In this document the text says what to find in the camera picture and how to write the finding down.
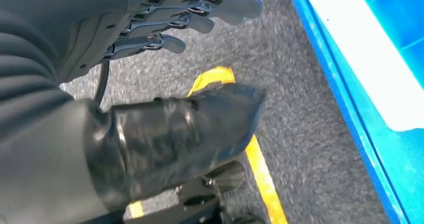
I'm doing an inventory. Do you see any yellow floor tape square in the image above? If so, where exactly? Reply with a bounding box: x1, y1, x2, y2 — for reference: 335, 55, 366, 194
128, 66, 289, 224

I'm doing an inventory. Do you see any blue metal shelf rack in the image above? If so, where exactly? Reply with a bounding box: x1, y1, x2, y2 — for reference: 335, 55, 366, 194
285, 0, 424, 224

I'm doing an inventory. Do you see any blue plastic crate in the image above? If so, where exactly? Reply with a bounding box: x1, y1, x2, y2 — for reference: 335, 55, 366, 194
353, 0, 424, 88

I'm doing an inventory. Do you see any black robot foot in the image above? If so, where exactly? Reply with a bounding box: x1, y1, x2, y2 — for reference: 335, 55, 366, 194
124, 160, 266, 224

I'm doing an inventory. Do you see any black cable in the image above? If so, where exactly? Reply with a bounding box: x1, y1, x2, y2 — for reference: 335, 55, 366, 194
93, 60, 111, 106

